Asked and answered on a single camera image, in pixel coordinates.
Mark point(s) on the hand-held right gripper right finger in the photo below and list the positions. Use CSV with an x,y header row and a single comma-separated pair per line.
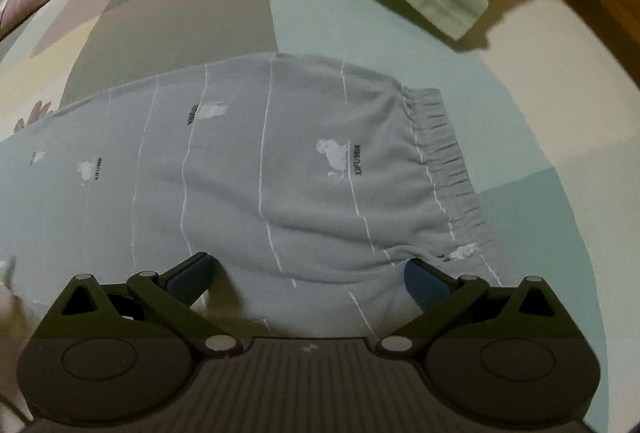
x,y
425,282

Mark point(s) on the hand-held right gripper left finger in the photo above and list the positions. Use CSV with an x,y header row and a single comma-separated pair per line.
x,y
192,275

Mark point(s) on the grey printed pants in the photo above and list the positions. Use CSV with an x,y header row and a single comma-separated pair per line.
x,y
300,188

